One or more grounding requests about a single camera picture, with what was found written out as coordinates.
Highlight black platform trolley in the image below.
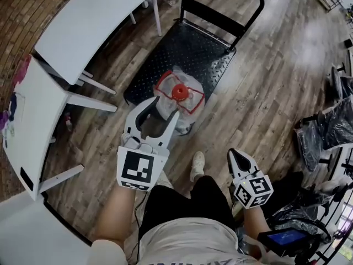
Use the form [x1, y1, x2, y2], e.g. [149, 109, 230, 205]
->
[122, 0, 265, 108]

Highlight person's right white shoe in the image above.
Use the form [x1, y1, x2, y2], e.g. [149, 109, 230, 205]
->
[190, 151, 206, 182]

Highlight white table with black grommet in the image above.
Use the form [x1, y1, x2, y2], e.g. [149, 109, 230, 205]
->
[2, 54, 119, 202]

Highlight black metal rack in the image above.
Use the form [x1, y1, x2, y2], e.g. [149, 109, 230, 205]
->
[317, 145, 353, 265]

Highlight person's black shorts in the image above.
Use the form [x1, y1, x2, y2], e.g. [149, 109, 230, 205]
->
[138, 174, 238, 240]

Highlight dark blue cloth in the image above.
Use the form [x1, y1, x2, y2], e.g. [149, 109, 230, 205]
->
[8, 92, 20, 121]

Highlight purple cloth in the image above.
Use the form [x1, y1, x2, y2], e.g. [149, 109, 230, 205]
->
[0, 111, 10, 131]

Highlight plain white table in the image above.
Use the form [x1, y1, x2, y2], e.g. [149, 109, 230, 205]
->
[34, 0, 169, 95]

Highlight red bottle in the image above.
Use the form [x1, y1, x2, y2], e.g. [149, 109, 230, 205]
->
[63, 113, 74, 133]

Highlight white cloth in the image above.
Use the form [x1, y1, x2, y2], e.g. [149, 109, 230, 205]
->
[2, 119, 18, 149]

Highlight clear water jug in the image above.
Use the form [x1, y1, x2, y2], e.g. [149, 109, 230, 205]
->
[153, 70, 207, 134]

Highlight black tablet device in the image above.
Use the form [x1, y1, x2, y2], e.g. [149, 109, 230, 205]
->
[257, 228, 315, 257]

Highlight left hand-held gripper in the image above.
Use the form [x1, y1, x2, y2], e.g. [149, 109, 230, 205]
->
[116, 96, 180, 194]

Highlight plastic-wrapped black chair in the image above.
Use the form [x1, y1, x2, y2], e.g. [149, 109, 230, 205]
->
[293, 96, 353, 173]
[271, 185, 340, 232]

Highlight person's white shirt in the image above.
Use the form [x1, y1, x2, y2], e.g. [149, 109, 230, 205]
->
[88, 218, 274, 265]

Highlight black cable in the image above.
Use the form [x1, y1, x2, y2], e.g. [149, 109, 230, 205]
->
[131, 194, 147, 265]

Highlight person's white shoe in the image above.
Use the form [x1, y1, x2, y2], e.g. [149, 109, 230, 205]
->
[157, 171, 175, 189]
[190, 151, 206, 182]

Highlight person's left forearm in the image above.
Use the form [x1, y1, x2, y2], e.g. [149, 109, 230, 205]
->
[93, 187, 151, 246]

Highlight pink cloth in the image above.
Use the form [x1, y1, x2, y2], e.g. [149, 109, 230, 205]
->
[13, 54, 32, 84]

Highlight person's left white shoe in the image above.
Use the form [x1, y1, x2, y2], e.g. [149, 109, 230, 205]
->
[157, 171, 175, 189]

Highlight person's right forearm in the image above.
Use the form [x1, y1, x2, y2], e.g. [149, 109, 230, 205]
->
[242, 206, 273, 259]

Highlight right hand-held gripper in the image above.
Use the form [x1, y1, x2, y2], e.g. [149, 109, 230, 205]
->
[227, 148, 275, 210]

